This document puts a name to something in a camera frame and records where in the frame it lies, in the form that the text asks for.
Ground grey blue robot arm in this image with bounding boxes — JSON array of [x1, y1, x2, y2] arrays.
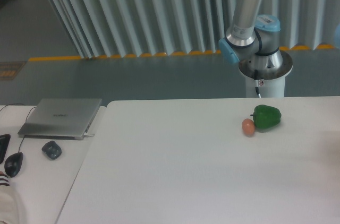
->
[[219, 0, 339, 63]]

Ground white striped sleeve forearm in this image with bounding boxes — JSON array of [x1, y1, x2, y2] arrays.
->
[[1, 171, 25, 223]]

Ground brown egg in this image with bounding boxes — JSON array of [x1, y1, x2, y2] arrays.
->
[[242, 118, 256, 137]]

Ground green bell pepper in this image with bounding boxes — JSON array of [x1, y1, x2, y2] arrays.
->
[[251, 105, 282, 130]]

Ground silver closed laptop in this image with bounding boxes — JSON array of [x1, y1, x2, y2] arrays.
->
[[18, 98, 102, 140]]

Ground black computer mouse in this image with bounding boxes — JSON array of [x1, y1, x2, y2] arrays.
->
[[4, 152, 23, 178]]

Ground robot base cable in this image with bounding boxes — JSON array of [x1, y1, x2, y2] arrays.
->
[[253, 69, 262, 99]]

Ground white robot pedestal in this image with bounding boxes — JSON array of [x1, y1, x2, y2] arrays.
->
[[244, 76, 285, 98]]

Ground black laptop cable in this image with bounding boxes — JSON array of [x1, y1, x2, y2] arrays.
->
[[0, 103, 37, 125]]

